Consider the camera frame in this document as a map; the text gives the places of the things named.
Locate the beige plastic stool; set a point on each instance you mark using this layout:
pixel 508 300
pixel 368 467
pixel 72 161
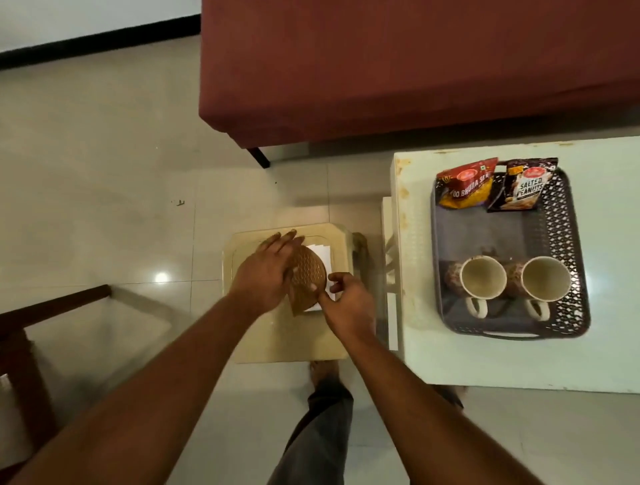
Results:
pixel 280 340

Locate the grey perforated plastic tray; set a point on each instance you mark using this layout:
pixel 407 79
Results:
pixel 480 230

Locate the patterned mug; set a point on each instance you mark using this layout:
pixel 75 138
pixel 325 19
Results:
pixel 545 279
pixel 482 277

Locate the person's left forearm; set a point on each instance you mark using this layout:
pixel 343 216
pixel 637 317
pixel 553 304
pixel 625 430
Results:
pixel 150 394

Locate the person's bare foot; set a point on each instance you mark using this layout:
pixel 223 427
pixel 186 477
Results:
pixel 324 375

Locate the grey trousers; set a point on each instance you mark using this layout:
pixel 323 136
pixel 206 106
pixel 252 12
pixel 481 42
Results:
pixel 320 434

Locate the dark wooden chair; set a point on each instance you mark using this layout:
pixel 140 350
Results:
pixel 30 380

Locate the white paper napkins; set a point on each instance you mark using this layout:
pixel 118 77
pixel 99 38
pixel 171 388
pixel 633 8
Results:
pixel 322 255

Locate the person's left hand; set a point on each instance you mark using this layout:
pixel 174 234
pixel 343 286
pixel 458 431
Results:
pixel 262 277

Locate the person's right hand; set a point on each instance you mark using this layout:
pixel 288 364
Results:
pixel 350 310

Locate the black salted peanuts packet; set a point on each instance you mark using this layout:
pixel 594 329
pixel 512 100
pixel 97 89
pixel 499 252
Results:
pixel 525 187

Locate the red fabric sofa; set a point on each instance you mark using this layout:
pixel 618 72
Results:
pixel 425 65

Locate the red and yellow snack packet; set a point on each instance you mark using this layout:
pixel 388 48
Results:
pixel 465 187

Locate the person's right forearm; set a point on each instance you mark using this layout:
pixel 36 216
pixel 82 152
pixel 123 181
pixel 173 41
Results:
pixel 425 414

